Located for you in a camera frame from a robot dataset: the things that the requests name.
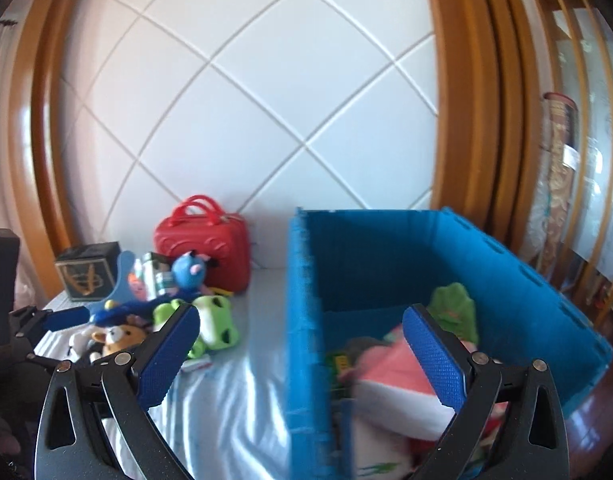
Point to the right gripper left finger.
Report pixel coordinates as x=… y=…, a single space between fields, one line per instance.
x=72 y=442

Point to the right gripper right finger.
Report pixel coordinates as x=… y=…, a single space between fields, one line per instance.
x=531 y=442

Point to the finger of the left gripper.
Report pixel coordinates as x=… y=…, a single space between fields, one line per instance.
x=30 y=318

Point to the blue feather duster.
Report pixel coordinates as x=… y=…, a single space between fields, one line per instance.
x=115 y=313

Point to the pink tissue pack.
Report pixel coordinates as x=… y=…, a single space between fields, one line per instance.
x=391 y=391

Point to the blue white medicine box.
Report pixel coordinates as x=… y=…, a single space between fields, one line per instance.
x=377 y=453

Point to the person's hand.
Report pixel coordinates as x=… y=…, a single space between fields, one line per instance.
x=9 y=445

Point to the black gift bag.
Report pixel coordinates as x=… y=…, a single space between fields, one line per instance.
x=89 y=272

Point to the brown bear plush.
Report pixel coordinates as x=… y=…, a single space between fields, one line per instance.
x=116 y=339

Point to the orange pink plush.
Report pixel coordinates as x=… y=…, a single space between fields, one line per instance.
x=137 y=287

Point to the tall white green box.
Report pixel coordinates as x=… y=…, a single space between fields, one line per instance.
x=152 y=264

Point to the small red white packet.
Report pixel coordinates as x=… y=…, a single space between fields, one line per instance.
x=190 y=365

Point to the striped white tablecloth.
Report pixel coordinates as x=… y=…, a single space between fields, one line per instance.
x=227 y=421

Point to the green plush in crate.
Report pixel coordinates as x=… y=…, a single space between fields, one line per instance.
x=455 y=312

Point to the blue round plush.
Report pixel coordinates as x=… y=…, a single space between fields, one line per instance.
x=190 y=271

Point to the green frog plush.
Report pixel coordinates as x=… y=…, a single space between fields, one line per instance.
x=217 y=330

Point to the red toy suitcase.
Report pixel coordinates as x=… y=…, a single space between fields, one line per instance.
x=200 y=223

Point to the blue plastic crate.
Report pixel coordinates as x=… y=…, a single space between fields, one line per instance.
x=354 y=273

